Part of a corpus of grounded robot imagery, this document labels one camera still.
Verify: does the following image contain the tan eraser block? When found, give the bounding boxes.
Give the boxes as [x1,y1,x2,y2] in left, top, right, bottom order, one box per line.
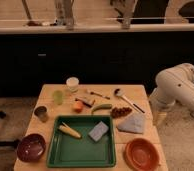
[85,97,95,106]

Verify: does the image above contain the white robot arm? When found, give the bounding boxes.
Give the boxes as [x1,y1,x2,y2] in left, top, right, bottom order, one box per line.
[149,63,194,126]

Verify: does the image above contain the orange bowl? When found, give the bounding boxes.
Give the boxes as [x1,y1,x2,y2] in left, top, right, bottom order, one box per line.
[124,138,159,171]

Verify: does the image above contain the purple bowl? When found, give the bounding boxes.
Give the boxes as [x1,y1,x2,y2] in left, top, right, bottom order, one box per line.
[16,133,46,163]

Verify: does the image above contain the grey blue cloth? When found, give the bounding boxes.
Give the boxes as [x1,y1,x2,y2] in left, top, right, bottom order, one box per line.
[117,113,145,134]

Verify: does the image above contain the brown grape bunch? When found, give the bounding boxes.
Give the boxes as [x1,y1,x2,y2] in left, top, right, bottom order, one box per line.
[110,107,132,118]

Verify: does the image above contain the green yellow banana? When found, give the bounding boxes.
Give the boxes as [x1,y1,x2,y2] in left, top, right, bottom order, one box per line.
[91,104,112,114]

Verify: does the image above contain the small brush tool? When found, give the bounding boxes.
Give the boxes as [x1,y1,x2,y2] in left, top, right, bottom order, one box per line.
[86,90,110,100]

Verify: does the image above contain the blue sponge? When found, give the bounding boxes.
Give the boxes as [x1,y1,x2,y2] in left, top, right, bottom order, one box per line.
[88,121,109,142]

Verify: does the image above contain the orange fruit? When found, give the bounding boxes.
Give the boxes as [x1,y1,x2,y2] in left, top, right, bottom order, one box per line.
[73,101,84,113]

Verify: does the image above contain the white cup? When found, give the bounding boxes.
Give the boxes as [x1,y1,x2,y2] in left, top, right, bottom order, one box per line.
[66,77,79,92]

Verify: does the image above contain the yellow corn cob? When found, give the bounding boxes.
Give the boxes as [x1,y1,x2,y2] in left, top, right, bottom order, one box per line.
[59,123,81,139]

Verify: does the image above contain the green plastic tray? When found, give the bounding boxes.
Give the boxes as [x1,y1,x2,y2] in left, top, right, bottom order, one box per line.
[47,115,116,168]

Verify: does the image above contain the green plastic cup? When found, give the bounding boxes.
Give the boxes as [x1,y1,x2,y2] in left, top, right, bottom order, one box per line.
[52,90,63,105]

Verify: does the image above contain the metal cup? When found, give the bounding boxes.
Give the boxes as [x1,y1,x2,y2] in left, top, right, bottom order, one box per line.
[34,106,48,122]

